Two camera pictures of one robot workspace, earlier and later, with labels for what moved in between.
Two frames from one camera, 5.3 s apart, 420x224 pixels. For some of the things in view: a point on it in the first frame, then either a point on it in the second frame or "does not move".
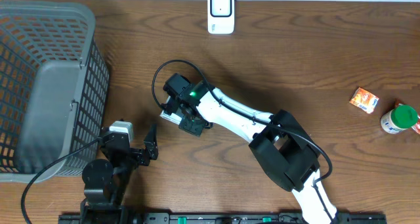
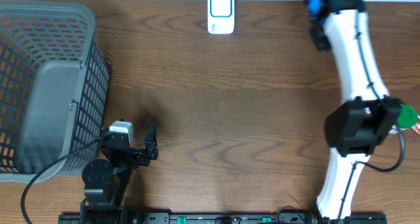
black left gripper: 141,157 does not move
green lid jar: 400,118 does not move
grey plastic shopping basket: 54,89 does not move
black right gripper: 194,129 -> 323,43
